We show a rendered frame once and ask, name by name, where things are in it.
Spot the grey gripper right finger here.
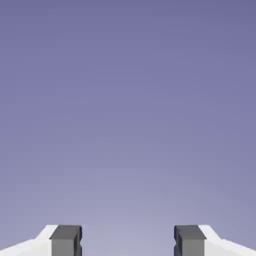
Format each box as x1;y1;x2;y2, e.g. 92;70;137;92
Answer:
173;224;256;256

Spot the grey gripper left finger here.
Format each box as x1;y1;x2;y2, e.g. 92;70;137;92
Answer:
0;224;83;256

